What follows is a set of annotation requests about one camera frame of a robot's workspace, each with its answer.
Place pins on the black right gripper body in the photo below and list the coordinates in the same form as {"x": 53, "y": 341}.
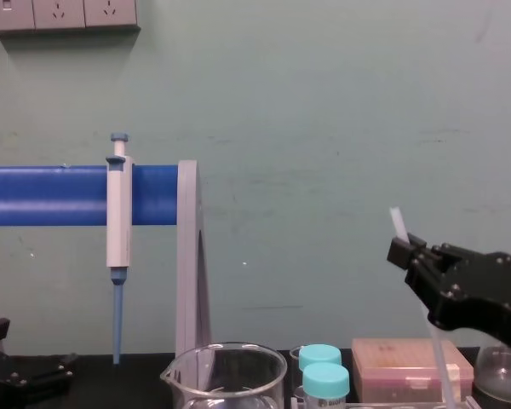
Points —
{"x": 481, "y": 294}

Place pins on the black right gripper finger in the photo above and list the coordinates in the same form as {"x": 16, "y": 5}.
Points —
{"x": 432, "y": 251}
{"x": 419, "y": 285}

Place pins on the clear stirring rod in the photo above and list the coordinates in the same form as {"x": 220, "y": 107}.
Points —
{"x": 398, "y": 222}

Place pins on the round glass flask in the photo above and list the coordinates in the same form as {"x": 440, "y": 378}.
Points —
{"x": 500, "y": 370}

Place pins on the pink pipette tip box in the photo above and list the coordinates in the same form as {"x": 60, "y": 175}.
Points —
{"x": 400, "y": 366}

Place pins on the teal capped vial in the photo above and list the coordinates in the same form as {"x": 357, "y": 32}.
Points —
{"x": 325, "y": 381}
{"x": 320, "y": 353}

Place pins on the clear plastic tube rack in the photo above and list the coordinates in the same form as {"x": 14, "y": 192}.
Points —
{"x": 392, "y": 405}

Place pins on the clear open vial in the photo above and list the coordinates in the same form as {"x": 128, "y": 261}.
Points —
{"x": 295, "y": 355}

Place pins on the blue pipette stand bar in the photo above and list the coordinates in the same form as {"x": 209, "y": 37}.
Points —
{"x": 47, "y": 196}

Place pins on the white and blue pipette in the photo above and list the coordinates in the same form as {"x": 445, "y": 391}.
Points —
{"x": 118, "y": 221}

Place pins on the clear glass beaker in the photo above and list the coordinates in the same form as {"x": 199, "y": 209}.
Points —
{"x": 225, "y": 375}

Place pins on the grey stand upright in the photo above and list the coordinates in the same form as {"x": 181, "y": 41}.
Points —
{"x": 188, "y": 255}

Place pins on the grey wall socket panel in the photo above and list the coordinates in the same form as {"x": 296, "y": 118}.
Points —
{"x": 59, "y": 15}

